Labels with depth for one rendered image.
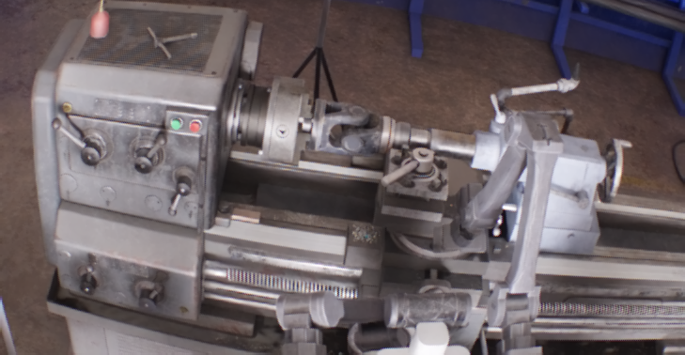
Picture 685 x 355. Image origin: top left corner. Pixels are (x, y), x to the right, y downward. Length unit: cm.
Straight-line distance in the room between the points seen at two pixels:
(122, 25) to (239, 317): 104
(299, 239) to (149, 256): 47
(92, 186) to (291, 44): 281
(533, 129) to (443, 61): 370
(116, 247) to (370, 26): 327
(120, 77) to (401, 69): 299
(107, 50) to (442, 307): 136
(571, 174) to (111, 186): 143
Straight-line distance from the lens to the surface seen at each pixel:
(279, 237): 281
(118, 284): 286
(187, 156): 261
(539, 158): 182
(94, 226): 281
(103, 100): 258
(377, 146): 280
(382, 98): 505
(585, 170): 289
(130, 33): 275
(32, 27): 566
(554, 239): 296
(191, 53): 264
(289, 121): 271
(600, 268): 300
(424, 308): 173
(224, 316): 304
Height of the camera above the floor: 269
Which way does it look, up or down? 36 degrees down
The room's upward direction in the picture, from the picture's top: 10 degrees clockwise
